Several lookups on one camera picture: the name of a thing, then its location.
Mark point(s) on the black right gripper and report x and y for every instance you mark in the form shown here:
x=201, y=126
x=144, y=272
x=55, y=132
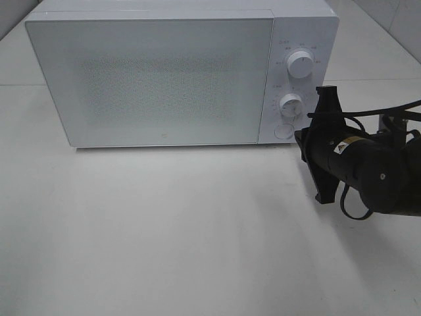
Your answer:
x=317, y=141

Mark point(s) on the round white door button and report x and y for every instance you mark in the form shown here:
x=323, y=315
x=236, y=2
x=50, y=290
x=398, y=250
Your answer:
x=284, y=131

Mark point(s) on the white timer knob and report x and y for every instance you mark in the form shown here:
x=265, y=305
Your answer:
x=291, y=105

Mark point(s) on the white microwave door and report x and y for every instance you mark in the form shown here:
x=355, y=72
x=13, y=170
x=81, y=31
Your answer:
x=123, y=83

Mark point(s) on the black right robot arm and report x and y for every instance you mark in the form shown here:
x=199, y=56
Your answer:
x=371, y=151

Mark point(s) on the upper white power knob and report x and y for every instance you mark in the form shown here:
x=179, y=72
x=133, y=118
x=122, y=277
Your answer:
x=300, y=63

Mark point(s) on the white microwave oven body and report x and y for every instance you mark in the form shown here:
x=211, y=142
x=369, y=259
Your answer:
x=310, y=25

